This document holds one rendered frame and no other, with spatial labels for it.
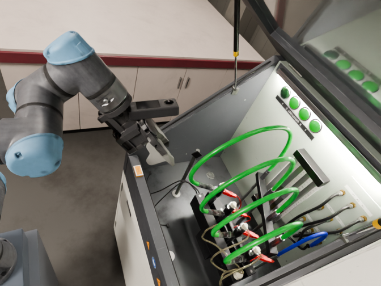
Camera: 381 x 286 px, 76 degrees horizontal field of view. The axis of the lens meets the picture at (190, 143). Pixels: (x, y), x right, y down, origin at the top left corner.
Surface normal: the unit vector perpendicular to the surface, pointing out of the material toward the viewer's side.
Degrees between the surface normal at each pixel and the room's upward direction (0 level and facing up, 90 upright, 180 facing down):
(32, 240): 0
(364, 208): 90
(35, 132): 5
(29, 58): 90
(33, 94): 11
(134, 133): 77
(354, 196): 90
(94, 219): 0
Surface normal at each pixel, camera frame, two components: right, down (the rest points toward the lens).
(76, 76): 0.18, 0.64
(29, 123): 0.28, -0.64
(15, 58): 0.39, 0.76
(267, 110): -0.88, 0.11
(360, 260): -0.79, -0.05
